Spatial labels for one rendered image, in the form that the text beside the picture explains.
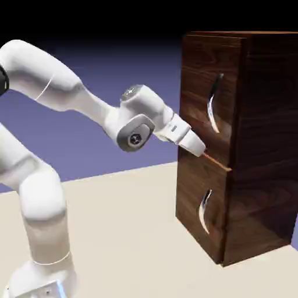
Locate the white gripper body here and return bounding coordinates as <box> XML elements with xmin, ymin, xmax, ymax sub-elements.
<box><xmin>178</xmin><ymin>129</ymin><xmax>207</xmax><ymax>157</ymax></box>

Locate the dark wood cabinet door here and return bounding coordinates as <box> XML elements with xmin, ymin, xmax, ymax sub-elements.
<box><xmin>178</xmin><ymin>34</ymin><xmax>246</xmax><ymax>172</ymax></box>
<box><xmin>175</xmin><ymin>147</ymin><xmax>232</xmax><ymax>265</ymax></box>

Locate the dark wood cabinet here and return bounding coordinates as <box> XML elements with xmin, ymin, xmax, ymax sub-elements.
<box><xmin>175</xmin><ymin>31</ymin><xmax>298</xmax><ymax>268</ymax></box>

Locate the curved silver door handle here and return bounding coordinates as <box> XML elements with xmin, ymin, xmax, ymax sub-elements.
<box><xmin>206</xmin><ymin>73</ymin><xmax>225</xmax><ymax>134</ymax></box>
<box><xmin>198</xmin><ymin>189</ymin><xmax>213</xmax><ymax>235</ymax></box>

